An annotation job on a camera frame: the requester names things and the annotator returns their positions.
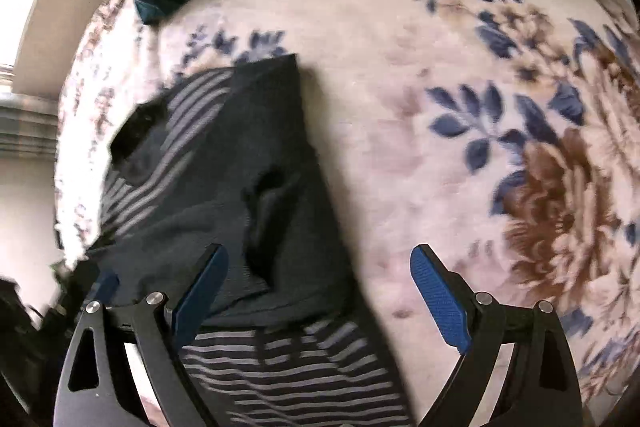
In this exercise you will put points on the dark striped knit garment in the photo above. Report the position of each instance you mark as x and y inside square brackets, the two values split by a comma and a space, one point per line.
[280, 207]

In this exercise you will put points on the grey ribbed ledge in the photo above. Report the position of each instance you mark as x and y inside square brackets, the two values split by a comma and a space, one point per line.
[25, 127]

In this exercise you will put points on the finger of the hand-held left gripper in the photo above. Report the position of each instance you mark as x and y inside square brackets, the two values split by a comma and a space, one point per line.
[106, 285]

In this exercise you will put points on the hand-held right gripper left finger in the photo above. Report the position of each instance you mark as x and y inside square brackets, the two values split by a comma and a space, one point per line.
[200, 292]

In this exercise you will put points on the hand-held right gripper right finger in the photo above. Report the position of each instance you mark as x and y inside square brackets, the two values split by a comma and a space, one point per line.
[440, 302]

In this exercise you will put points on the floral fleece blanket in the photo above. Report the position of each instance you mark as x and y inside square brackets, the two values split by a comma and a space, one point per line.
[400, 147]

